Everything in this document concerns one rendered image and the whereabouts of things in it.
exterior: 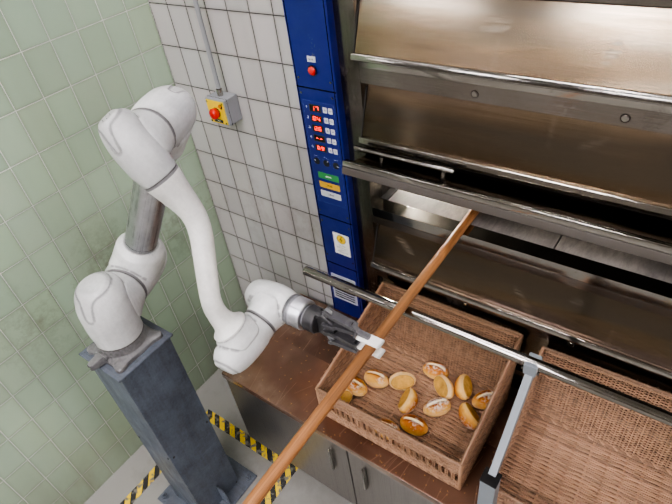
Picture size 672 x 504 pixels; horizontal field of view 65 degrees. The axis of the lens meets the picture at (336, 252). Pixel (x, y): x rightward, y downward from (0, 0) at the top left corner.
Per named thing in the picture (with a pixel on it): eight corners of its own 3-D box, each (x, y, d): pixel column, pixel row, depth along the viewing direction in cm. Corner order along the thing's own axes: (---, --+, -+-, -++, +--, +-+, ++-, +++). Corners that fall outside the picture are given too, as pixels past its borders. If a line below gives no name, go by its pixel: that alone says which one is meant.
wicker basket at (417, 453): (385, 325, 222) (382, 278, 204) (518, 382, 194) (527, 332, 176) (317, 413, 193) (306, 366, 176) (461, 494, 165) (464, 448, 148)
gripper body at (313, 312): (314, 296, 146) (342, 308, 141) (318, 317, 151) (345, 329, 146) (297, 314, 141) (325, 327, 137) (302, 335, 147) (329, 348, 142)
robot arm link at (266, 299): (307, 305, 155) (281, 340, 150) (267, 287, 163) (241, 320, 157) (297, 283, 147) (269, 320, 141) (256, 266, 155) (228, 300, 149)
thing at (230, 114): (224, 114, 203) (217, 89, 197) (243, 118, 198) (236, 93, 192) (210, 122, 199) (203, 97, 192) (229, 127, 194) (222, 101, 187)
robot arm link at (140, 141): (169, 178, 122) (191, 148, 132) (110, 114, 113) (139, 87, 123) (132, 198, 128) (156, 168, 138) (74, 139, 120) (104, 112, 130)
